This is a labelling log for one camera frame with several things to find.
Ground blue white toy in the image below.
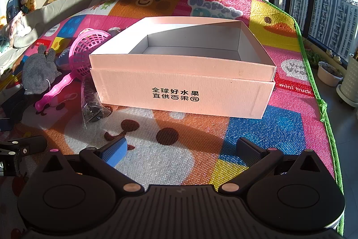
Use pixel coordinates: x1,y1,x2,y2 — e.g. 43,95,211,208
56,50,74,70

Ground grey plush toy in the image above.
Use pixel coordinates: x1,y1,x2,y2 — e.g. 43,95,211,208
22,44,62,95

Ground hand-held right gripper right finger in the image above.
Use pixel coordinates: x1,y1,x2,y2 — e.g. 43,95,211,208
218,137,322,195

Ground clear plastic bag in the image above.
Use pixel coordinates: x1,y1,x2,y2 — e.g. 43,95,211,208
81,79,112,127

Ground pink plastic toy scoop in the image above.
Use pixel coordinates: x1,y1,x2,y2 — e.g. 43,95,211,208
35,28,112,112

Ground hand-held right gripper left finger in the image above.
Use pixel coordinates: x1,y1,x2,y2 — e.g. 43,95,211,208
34,136,144,195

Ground white plant pot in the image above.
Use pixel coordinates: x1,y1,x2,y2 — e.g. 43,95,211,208
337,54,358,112

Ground white basin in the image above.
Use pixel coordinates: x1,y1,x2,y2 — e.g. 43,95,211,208
317,61,343,87

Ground colourful cartoon play mat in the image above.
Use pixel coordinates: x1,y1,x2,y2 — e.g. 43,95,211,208
0,0,344,239

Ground apartment buildings outside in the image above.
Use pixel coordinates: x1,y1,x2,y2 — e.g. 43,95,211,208
277,0,358,57

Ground pink cardboard box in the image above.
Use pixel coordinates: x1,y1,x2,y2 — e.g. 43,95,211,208
89,17,277,118

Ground small green plant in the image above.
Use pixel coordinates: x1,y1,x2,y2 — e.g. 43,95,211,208
305,49,321,67

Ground white pink plush toy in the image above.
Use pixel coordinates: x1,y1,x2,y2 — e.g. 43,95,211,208
0,15,31,49

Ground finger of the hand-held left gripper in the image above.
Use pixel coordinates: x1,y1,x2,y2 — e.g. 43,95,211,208
0,136,47,175

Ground black window frame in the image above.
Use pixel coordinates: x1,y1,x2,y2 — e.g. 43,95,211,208
275,0,358,60

